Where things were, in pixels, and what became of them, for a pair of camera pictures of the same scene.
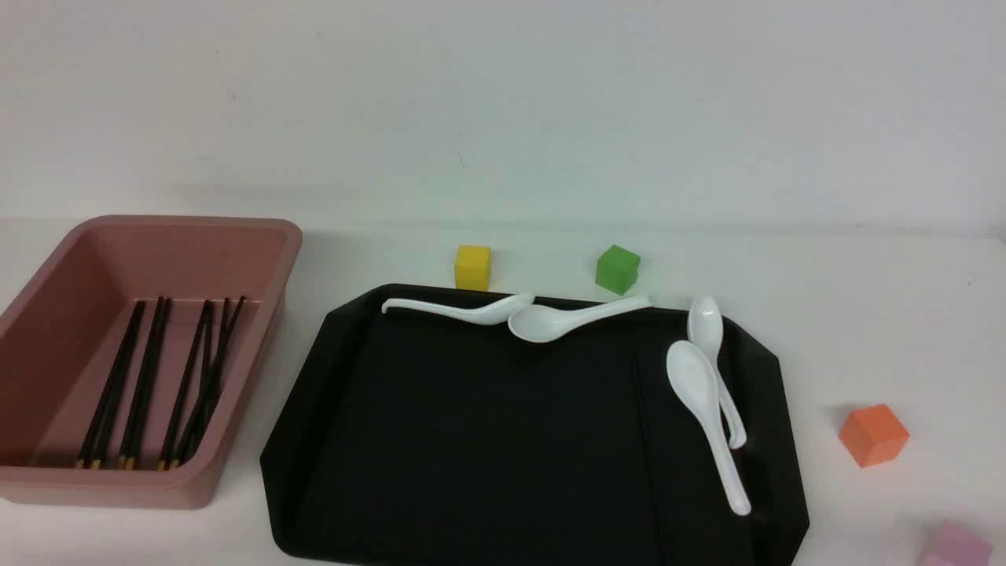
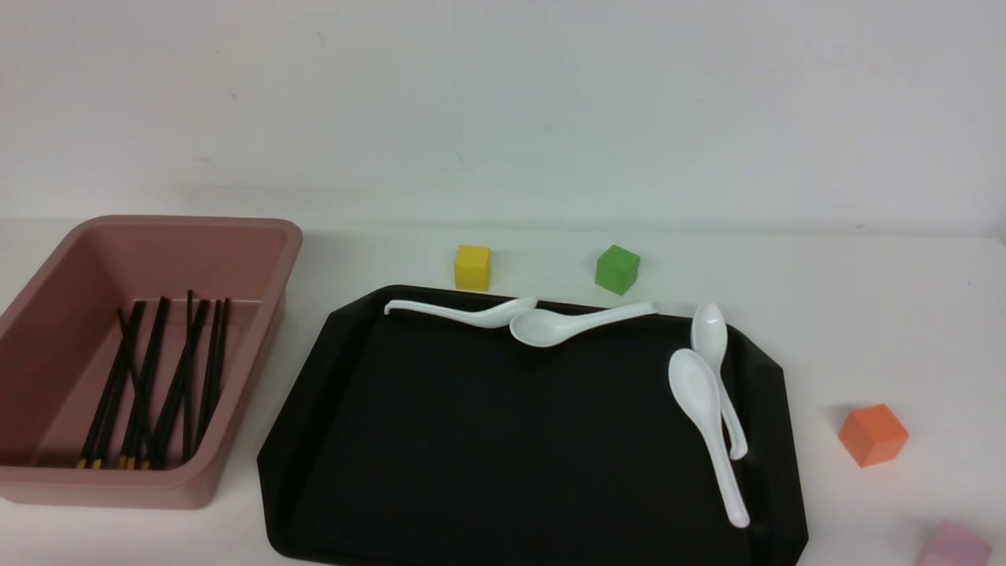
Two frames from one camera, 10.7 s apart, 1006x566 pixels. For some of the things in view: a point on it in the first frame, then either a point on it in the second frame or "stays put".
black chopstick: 148,387 to 178,383
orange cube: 873,435 stays put
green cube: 617,270 stays put
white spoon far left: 490,314 stays put
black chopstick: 651,462 to 169,384
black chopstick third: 141,382 stays put
